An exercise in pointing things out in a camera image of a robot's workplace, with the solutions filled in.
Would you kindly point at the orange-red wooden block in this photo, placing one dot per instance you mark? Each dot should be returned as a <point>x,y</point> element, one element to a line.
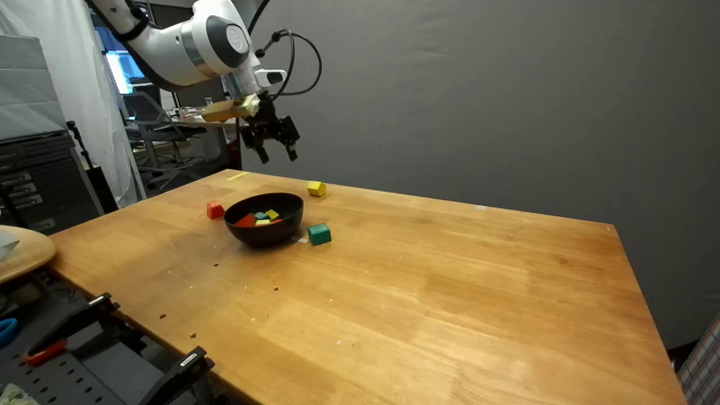
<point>217,209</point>

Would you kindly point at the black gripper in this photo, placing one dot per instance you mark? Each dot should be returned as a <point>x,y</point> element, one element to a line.
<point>269,127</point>

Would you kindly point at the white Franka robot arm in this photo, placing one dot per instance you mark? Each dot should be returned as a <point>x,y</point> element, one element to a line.
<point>180,49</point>

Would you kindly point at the lit computer monitor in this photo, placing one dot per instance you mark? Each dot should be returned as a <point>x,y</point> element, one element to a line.
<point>125,71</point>

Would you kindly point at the round wooden stool top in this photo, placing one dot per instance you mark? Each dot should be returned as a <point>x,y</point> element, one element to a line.
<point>25,254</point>

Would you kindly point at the beige wrist camera box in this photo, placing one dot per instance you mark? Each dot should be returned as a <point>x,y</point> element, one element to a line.
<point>225,112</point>

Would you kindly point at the dark equipment cabinet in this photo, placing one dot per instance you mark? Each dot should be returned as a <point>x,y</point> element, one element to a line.
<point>36,181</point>

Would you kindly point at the green wooden block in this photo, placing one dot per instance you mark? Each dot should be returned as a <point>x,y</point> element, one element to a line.
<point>321,235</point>

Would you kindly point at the striped fabric chair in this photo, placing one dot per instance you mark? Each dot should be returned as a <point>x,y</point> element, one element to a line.
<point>700,367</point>

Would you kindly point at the white crumpled object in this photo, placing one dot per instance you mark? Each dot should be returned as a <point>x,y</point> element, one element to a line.
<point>15,394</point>

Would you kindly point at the white translucent curtain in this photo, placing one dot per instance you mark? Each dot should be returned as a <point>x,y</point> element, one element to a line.
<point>45,69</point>

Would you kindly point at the black perforated workbench board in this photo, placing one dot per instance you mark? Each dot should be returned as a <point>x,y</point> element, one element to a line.
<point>90,374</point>

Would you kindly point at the small yellow wooden block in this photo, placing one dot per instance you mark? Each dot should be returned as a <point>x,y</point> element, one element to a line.
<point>270,215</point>

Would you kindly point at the black round bowl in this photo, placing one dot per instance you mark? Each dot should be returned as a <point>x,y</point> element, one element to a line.
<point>267,238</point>

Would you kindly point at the large yellow wooden block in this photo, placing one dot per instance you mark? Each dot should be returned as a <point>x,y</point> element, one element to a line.
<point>315,190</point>

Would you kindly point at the blue plastic object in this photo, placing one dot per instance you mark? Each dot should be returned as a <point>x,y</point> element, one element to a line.
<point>5,331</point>

